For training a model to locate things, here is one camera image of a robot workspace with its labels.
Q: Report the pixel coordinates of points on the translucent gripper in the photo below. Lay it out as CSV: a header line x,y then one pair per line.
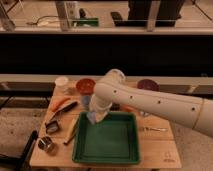
x,y
100,116

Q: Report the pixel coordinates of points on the blue sponge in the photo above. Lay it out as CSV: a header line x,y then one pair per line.
x,y
91,117

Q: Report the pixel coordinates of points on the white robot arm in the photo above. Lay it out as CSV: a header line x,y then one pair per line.
x,y
192,112

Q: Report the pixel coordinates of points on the white paper cup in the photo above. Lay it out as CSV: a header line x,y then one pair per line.
x,y
61,82

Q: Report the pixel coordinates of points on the dark brown block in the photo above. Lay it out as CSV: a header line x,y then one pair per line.
x,y
115,107

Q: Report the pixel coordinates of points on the green plastic tray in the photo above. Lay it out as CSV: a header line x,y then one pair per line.
x,y
112,141

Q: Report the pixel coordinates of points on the red bowl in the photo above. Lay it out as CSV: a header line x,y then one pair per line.
x,y
85,86

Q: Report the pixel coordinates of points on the orange round fruit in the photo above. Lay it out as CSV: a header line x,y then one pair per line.
x,y
126,108

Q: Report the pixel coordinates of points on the orange carrot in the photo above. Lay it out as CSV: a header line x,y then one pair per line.
x,y
55,106

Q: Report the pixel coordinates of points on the small black metal box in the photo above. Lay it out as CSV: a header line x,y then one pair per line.
x,y
52,127

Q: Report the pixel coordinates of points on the grey crumpled cloth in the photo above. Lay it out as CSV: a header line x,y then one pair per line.
x,y
144,114

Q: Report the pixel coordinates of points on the round metal tin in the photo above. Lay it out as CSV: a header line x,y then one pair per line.
x,y
46,144

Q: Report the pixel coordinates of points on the purple bowl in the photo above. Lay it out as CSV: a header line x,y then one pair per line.
x,y
148,84

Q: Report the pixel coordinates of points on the black handled knife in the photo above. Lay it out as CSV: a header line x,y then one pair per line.
x,y
65,109

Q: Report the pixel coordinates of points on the black chair frame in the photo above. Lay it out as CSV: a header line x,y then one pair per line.
x,y
17,163

